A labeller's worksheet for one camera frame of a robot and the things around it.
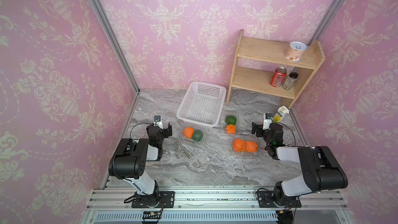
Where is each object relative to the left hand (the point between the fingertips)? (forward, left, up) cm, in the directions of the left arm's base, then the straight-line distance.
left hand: (161, 124), depth 95 cm
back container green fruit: (+4, -43, +1) cm, 43 cm away
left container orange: (-5, -17, 0) cm, 18 cm away
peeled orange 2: (-14, -53, 0) cm, 54 cm away
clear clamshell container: (-10, -19, -2) cm, 22 cm away
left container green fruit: (-8, -23, +1) cm, 24 cm away
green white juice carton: (+5, -73, +5) cm, 73 cm away
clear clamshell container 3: (-9, -57, -1) cm, 57 cm away
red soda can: (+17, -68, +25) cm, 74 cm away
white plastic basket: (+21, -25, -5) cm, 33 cm away
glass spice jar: (+14, -74, +24) cm, 79 cm away
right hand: (0, -61, +3) cm, 61 cm away
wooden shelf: (+25, -61, +16) cm, 67 cm away
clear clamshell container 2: (+10, -39, -2) cm, 41 cm away
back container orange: (-2, -43, -1) cm, 43 cm away
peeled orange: (-13, -46, 0) cm, 48 cm away
